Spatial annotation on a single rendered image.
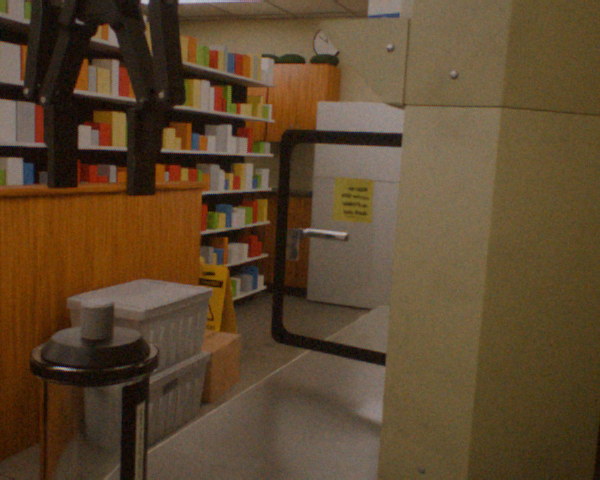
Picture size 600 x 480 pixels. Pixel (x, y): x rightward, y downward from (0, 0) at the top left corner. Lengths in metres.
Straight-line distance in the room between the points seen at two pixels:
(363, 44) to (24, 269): 2.43
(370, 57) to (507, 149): 0.19
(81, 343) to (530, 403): 0.55
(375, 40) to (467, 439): 0.49
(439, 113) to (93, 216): 2.71
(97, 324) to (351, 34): 0.46
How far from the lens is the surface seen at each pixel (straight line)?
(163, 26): 0.57
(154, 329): 3.09
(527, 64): 0.84
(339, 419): 1.11
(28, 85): 0.65
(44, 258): 3.19
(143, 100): 0.56
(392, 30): 0.85
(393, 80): 0.84
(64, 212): 3.25
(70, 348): 0.61
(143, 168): 0.58
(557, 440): 0.96
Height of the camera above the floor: 1.35
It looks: 8 degrees down
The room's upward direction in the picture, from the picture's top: 3 degrees clockwise
